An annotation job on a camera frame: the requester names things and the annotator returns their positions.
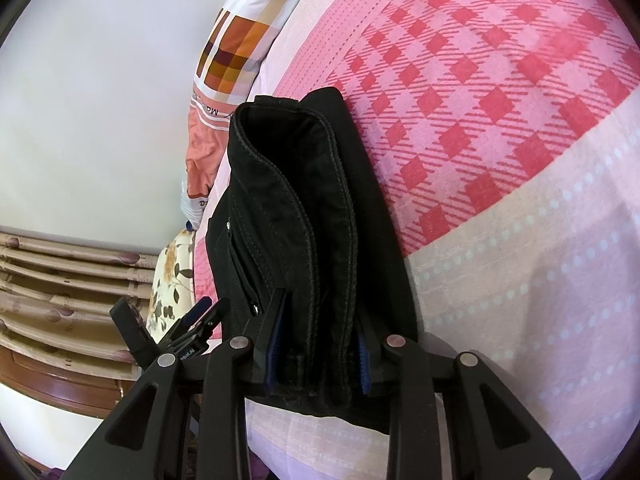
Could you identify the beige striped curtain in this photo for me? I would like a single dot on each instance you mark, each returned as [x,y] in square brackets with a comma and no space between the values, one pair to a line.
[65,300]

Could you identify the black pants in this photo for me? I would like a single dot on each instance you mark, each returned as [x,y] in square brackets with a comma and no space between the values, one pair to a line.
[300,200]

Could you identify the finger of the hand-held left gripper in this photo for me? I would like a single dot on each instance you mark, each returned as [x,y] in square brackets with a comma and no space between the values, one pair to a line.
[132,330]
[200,312]

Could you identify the orange plaid pillow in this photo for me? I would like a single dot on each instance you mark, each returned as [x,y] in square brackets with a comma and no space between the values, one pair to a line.
[235,40]

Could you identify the pale blue plastic packet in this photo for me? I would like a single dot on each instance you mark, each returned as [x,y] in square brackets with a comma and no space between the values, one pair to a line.
[195,207]

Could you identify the person's purple clothing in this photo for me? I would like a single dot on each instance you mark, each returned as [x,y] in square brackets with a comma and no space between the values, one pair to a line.
[265,467]

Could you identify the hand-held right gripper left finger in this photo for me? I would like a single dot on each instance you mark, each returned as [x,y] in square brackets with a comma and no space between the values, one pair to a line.
[274,360]

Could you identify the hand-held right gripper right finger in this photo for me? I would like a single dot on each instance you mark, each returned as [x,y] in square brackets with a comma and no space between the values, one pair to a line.
[364,367]

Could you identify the floral cream pillow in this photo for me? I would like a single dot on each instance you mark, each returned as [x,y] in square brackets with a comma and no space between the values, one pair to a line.
[170,280]

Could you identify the brown wooden furniture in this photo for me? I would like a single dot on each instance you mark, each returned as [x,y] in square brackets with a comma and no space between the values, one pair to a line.
[55,385]

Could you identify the pink checkered bedsheet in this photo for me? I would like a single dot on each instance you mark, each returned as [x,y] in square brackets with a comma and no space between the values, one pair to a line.
[500,135]

